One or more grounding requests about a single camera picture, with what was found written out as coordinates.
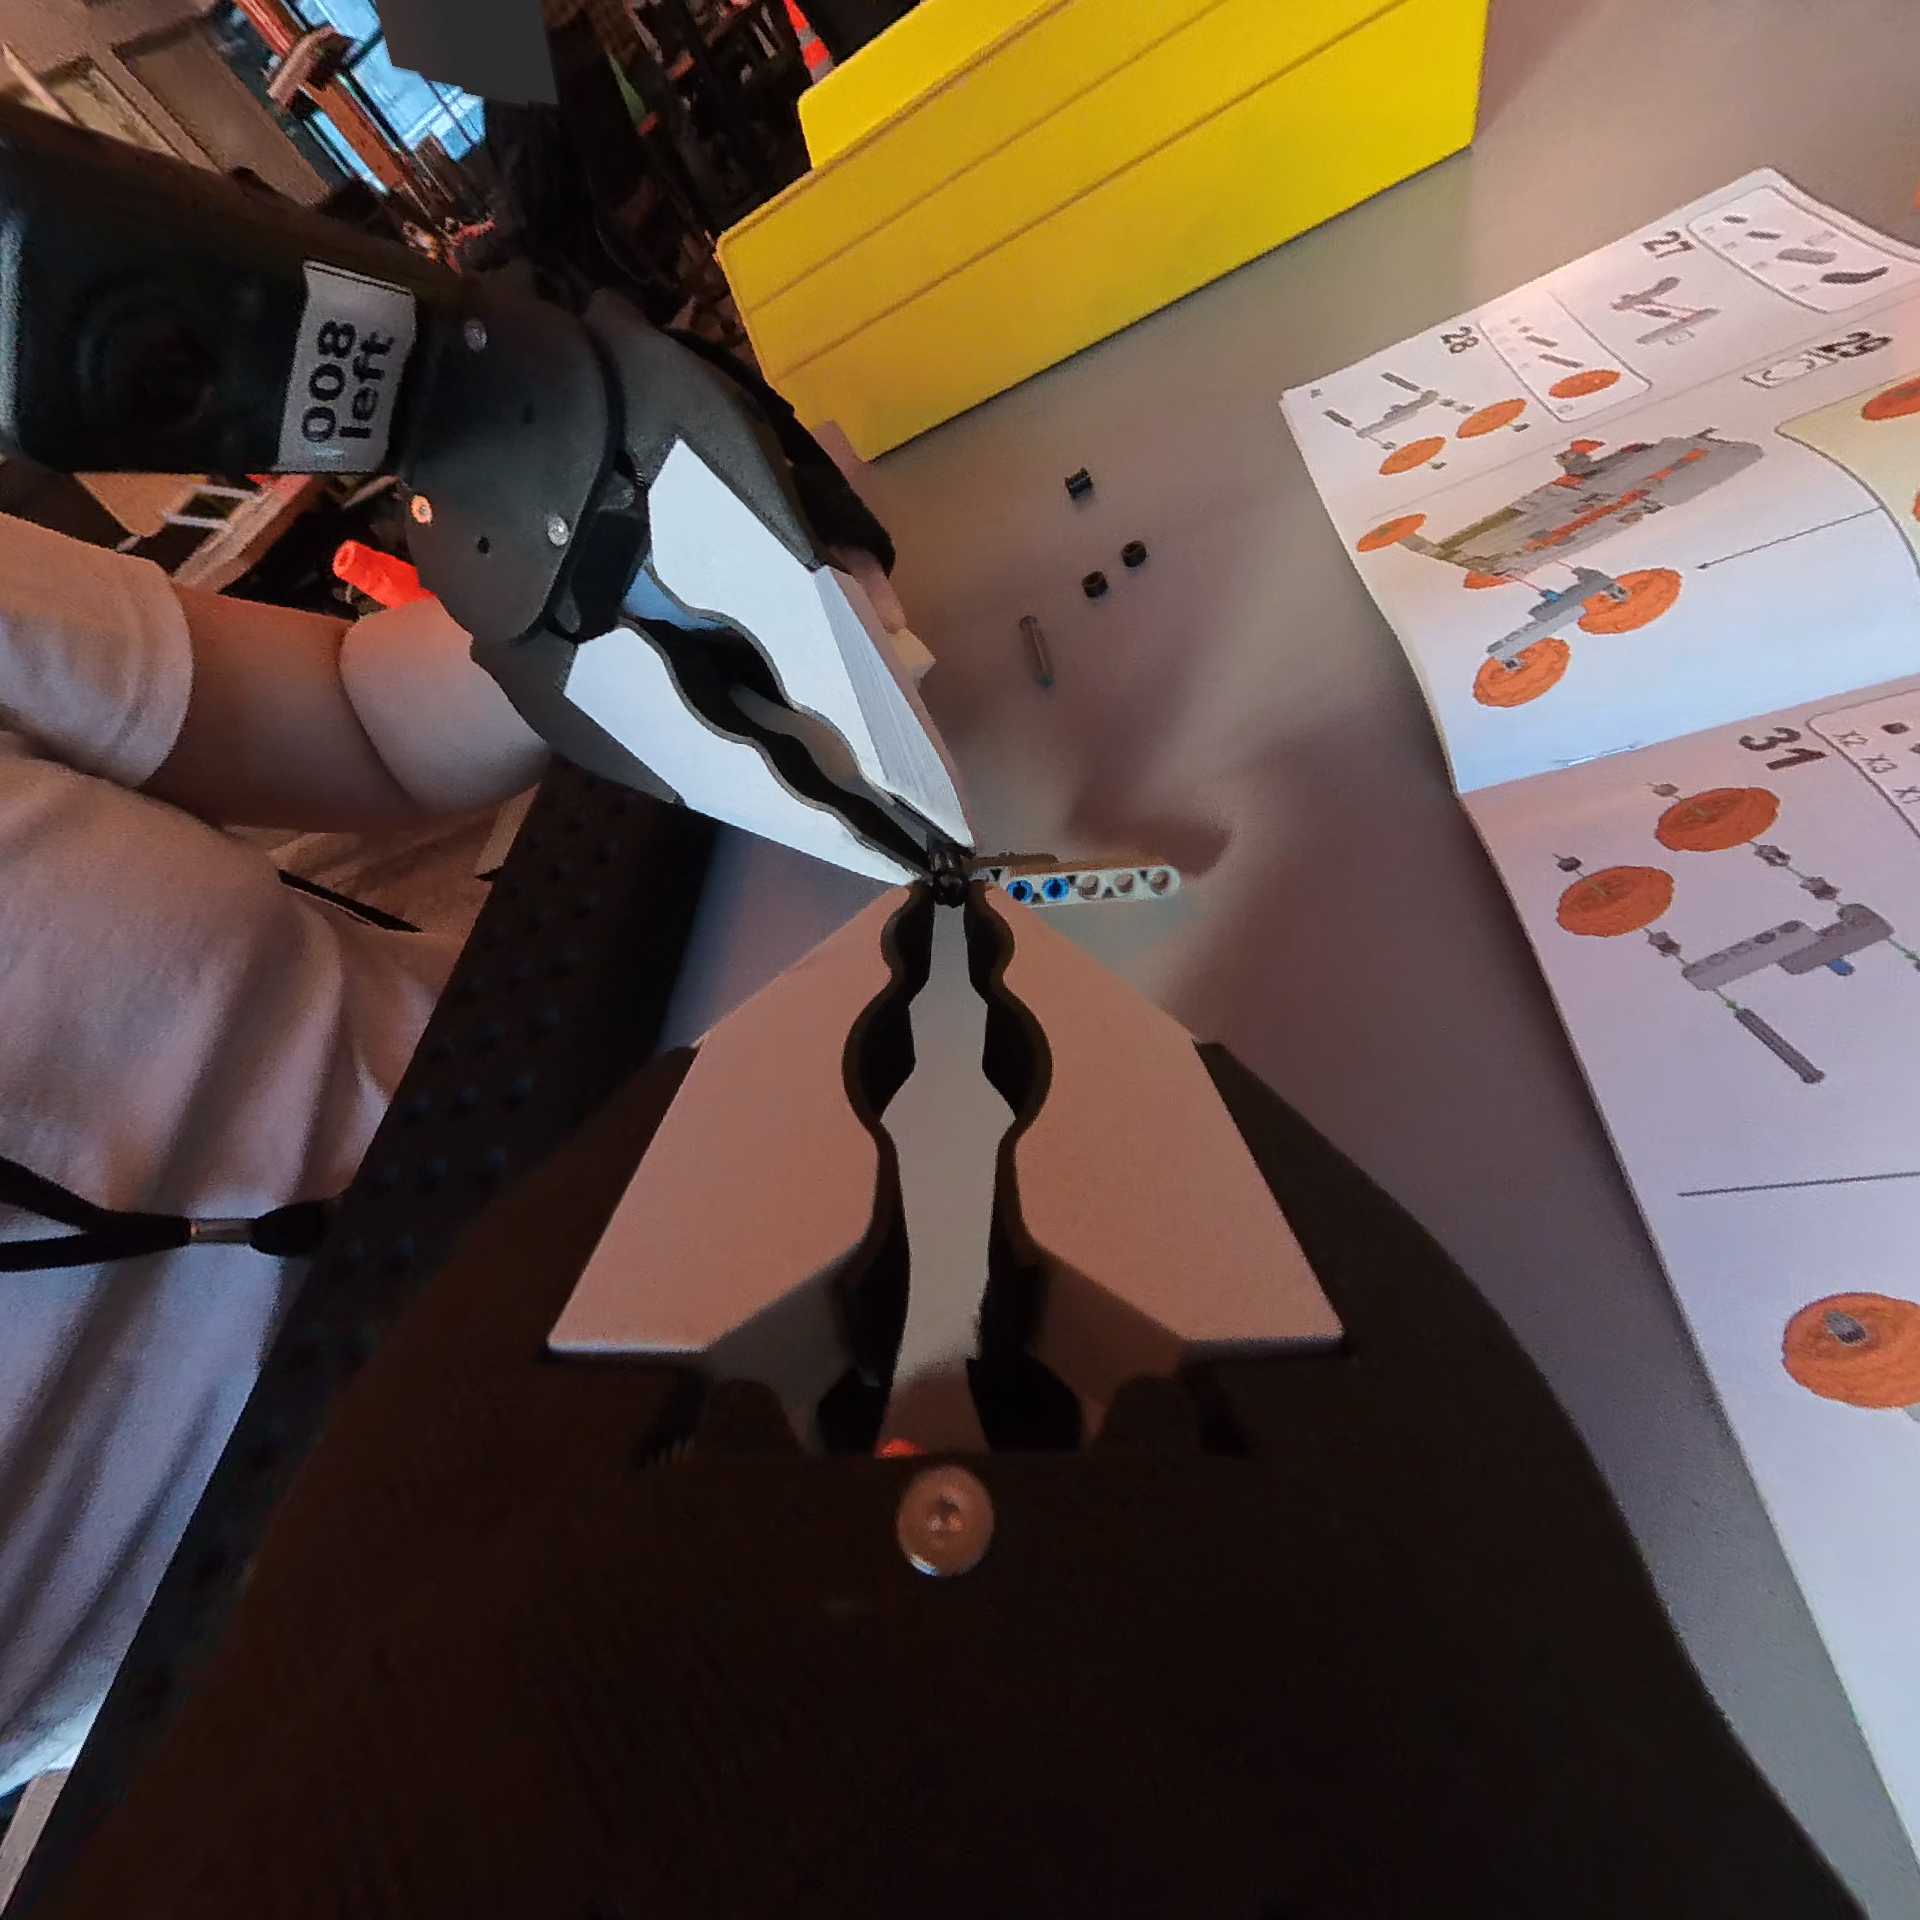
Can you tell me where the black lanyard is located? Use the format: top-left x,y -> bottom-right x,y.
0,870 -> 423,1279

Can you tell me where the yellow plastic parts bin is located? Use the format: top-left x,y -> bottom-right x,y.
715,0 -> 1493,463

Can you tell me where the grey beam with blue pin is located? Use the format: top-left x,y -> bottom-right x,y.
992,861 -> 1184,906

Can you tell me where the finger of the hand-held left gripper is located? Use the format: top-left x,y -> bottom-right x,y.
647,437 -> 980,865
556,614 -> 943,886

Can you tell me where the person's left forearm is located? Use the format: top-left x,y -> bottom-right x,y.
166,575 -> 563,831

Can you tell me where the instruction booklet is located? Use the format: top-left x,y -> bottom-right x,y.
1283,171 -> 1920,1862

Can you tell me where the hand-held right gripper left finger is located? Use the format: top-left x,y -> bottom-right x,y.
550,886 -> 956,1441

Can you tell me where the grey desk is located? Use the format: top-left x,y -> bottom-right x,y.
660,0 -> 1920,1920

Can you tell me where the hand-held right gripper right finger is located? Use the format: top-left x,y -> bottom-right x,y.
956,886 -> 1345,1441

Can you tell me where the person's white shirt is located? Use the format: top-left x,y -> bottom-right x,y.
0,511 -> 548,1800

